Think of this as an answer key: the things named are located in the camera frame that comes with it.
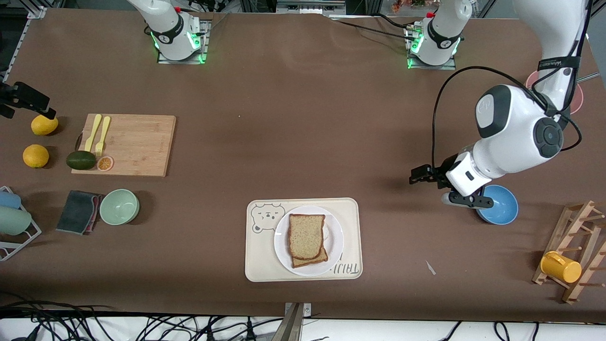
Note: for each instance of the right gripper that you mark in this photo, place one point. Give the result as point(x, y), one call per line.
point(19, 96)

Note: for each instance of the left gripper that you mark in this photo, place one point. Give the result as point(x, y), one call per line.
point(440, 173)

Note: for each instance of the brown bread slice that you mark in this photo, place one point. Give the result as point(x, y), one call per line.
point(312, 262)
point(307, 234)

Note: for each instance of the white round plate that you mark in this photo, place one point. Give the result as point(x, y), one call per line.
point(281, 241)

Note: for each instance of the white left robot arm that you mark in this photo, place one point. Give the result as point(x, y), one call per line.
point(516, 128)

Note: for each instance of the yellow lemon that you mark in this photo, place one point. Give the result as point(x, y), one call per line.
point(35, 156)
point(43, 127)

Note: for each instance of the yellow plastic knife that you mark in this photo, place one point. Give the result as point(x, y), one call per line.
point(93, 132)

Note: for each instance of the blue bowl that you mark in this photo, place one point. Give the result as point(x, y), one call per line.
point(504, 208)

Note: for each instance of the dark green avocado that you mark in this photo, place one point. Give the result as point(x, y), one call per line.
point(80, 160)

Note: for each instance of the yellow plastic fork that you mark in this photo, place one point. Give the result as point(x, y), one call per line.
point(103, 132)

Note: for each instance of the small white tape scrap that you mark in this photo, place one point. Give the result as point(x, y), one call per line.
point(430, 267)

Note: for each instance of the blue plastic cup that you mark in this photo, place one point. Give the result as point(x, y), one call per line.
point(8, 200)

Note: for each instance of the toy orange slice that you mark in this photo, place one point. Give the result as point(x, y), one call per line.
point(105, 164)

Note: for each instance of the mint green plastic cup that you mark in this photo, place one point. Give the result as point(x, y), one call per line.
point(14, 221)

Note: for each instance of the folded grey cloth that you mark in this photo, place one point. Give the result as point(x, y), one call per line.
point(75, 212)

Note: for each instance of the bamboo cutting board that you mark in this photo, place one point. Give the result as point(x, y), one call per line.
point(142, 142)

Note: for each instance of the pink cloth under grey cloth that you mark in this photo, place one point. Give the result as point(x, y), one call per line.
point(97, 213)

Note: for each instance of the mint green bowl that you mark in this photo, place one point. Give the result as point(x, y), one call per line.
point(119, 207)

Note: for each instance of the wooden mug rack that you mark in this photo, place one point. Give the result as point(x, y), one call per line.
point(564, 239)

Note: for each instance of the yellow mug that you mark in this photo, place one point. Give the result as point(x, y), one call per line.
point(561, 269)

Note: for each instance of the pink bowl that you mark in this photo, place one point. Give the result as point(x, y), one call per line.
point(576, 97)

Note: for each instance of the metal spoon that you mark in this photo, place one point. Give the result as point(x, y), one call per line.
point(589, 76)

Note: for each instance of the cream tray with bear print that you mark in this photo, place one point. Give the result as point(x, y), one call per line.
point(260, 255)

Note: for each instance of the grey metal box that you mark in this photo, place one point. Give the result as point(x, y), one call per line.
point(310, 6)

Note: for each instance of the aluminium frame rail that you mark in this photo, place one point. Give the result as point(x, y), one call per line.
point(13, 59)

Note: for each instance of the metal table corner bracket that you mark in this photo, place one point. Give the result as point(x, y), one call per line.
point(37, 12)

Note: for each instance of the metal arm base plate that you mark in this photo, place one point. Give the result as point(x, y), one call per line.
point(450, 67)
point(204, 47)

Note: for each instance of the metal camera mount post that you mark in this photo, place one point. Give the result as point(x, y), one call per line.
point(296, 322)

